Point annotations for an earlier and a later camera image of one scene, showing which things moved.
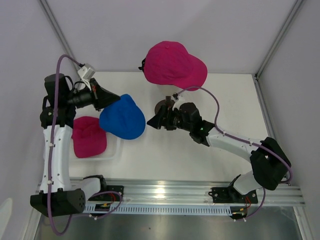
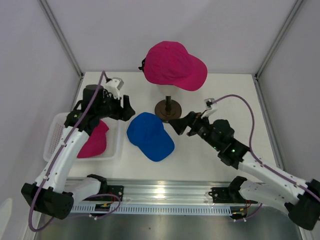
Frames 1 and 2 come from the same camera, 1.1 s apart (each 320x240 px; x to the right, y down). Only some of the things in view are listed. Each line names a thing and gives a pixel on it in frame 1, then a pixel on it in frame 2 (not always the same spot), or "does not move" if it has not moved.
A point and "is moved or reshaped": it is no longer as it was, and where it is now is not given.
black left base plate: x=111 y=196 does not move
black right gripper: x=157 y=121 to x=193 y=118
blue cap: x=123 y=118 is moved or reshaped
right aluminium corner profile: x=297 y=5 does not move
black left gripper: x=100 y=97 to x=125 y=112
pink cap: x=170 y=63 does not move
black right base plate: x=229 y=195 does not move
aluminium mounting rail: x=196 y=193 does not move
